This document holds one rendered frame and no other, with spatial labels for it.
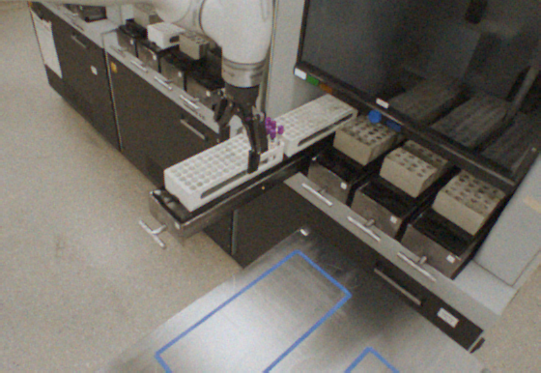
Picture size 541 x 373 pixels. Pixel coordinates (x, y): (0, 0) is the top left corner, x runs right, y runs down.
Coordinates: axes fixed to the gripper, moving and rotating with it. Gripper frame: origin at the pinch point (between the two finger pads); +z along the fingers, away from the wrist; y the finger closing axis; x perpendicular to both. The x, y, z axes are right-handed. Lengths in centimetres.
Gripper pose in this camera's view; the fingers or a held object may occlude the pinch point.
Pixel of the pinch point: (238, 153)
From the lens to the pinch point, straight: 106.9
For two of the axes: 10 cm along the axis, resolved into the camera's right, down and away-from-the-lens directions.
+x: 7.2, -4.1, 5.6
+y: 6.9, 5.2, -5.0
